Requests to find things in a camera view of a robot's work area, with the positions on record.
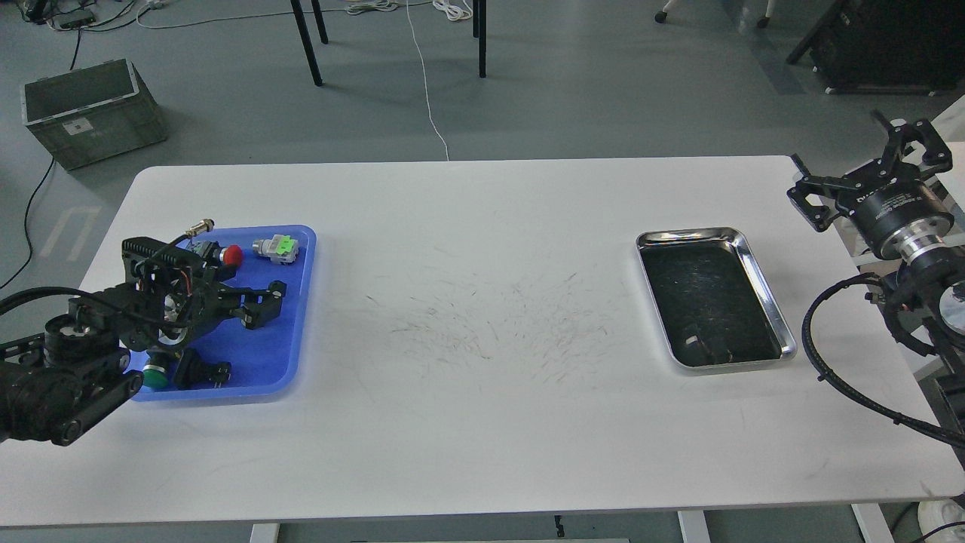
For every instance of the black equipment case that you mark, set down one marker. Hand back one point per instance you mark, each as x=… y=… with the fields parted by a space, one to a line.
x=887 y=46

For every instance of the grey plastic crate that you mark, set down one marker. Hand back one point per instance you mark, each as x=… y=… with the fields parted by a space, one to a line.
x=84 y=116

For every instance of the silver metal tray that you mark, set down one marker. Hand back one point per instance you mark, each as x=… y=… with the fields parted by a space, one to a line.
x=715 y=307

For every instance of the black table leg pair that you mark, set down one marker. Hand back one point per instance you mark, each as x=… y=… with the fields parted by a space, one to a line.
x=479 y=8

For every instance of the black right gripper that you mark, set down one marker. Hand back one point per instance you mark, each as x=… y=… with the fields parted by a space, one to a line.
x=901 y=211

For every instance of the red mushroom push button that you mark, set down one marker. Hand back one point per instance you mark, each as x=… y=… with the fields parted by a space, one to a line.
x=214 y=254

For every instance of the blue plastic tray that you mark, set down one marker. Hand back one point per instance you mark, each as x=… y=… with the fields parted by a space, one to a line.
x=263 y=361

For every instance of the green push button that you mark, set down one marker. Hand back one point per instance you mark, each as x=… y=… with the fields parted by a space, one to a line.
x=157 y=370

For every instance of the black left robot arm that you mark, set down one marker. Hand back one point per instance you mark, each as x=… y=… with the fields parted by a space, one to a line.
x=108 y=345

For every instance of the grey connector with green cap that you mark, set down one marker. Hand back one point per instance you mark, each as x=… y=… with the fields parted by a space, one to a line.
x=279 y=249

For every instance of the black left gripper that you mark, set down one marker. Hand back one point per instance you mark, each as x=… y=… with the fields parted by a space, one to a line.
x=179 y=298

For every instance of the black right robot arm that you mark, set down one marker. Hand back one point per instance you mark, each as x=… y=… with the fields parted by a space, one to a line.
x=914 y=306

